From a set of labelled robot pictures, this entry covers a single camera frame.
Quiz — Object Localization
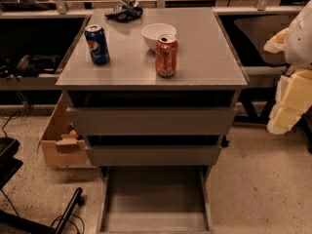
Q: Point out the black chair base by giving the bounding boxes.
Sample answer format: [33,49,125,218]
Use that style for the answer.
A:
[0,137,86,234]

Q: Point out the grey drawer cabinet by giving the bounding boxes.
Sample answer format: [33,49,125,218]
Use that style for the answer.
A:
[56,7,251,175]

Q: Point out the black crumpled object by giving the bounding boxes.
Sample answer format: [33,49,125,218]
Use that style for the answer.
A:
[104,0,143,22]

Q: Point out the black headphones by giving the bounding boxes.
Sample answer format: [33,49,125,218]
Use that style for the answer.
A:
[0,55,61,78]

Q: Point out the grey top drawer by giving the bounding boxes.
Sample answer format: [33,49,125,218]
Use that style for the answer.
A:
[64,90,237,136]

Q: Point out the grey middle drawer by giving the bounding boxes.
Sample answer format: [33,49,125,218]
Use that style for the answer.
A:
[86,136,221,166]

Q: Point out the blue Pepsi can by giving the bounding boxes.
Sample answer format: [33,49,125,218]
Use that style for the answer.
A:
[84,24,110,64]

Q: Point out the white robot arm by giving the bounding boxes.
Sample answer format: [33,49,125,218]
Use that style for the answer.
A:
[264,1,312,135]

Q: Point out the grey bottom drawer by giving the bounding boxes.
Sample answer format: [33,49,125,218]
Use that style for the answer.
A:
[97,167,215,234]

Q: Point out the orange soda can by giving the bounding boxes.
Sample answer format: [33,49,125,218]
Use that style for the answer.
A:
[155,34,178,77]

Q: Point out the grey drawer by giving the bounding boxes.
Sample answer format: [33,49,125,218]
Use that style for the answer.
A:
[86,136,221,166]
[97,167,215,234]
[64,90,237,136]

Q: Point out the white bowl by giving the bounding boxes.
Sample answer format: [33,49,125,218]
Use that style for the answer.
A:
[141,23,176,51]

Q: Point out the cardboard box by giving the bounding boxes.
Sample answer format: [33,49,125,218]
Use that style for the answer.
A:
[40,96,91,168]

